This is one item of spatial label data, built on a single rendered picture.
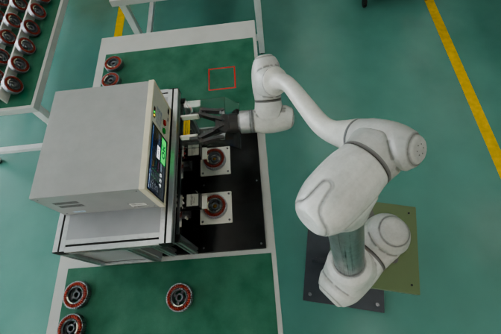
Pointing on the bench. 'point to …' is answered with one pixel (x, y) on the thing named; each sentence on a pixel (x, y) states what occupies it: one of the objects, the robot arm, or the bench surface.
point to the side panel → (110, 258)
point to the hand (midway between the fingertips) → (187, 127)
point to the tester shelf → (74, 230)
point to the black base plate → (258, 240)
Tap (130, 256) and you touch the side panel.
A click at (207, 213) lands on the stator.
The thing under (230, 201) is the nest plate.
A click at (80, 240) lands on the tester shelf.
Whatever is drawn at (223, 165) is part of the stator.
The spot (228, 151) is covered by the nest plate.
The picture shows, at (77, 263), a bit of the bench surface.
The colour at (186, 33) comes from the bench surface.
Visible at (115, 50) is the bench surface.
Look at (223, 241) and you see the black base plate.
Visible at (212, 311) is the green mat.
